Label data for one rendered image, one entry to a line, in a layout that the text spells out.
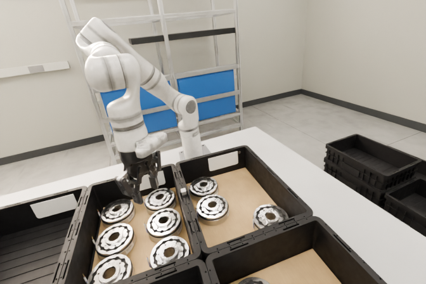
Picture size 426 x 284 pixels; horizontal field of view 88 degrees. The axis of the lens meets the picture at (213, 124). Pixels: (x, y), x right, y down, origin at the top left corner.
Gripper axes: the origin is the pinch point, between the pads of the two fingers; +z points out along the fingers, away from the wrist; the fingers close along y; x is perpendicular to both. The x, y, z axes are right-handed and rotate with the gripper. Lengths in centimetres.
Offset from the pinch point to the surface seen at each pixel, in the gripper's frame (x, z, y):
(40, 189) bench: -87, 30, -7
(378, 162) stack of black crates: 75, 51, -119
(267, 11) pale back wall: -56, -53, -362
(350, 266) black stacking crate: 48.0, 10.4, -5.9
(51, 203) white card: -37.0, 10.0, 7.7
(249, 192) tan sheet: 19.0, 17.4, -27.5
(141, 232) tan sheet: -6.5, 17.5, 0.7
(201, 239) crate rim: 17.0, 7.5, 2.3
